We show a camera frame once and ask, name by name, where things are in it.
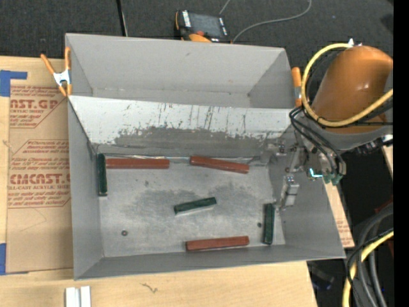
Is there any red-brown flat block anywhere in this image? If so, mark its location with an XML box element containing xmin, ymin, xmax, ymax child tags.
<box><xmin>185</xmin><ymin>235</ymin><xmax>251</xmax><ymax>252</ymax></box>
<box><xmin>189</xmin><ymin>155</ymin><xmax>251</xmax><ymax>175</ymax></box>
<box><xmin>105</xmin><ymin>157</ymin><xmax>171</xmax><ymax>170</ymax></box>

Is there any brown cardboard board red print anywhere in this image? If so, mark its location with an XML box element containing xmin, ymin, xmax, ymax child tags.
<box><xmin>0</xmin><ymin>55</ymin><xmax>356</xmax><ymax>275</ymax></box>

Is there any dark green flat block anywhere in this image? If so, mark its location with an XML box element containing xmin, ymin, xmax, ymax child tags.
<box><xmin>173</xmin><ymin>196</ymin><xmax>217</xmax><ymax>216</ymax></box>
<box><xmin>262</xmin><ymin>203</ymin><xmax>276</xmax><ymax>246</ymax></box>
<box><xmin>96</xmin><ymin>153</ymin><xmax>108</xmax><ymax>196</ymax></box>

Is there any grey metal bin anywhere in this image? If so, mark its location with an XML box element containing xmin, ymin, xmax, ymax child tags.
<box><xmin>65</xmin><ymin>33</ymin><xmax>347</xmax><ymax>281</ymax></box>

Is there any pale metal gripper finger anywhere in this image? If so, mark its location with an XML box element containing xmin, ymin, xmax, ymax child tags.
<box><xmin>282</xmin><ymin>174</ymin><xmax>301</xmax><ymax>198</ymax></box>
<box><xmin>274</xmin><ymin>193</ymin><xmax>298</xmax><ymax>212</ymax></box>

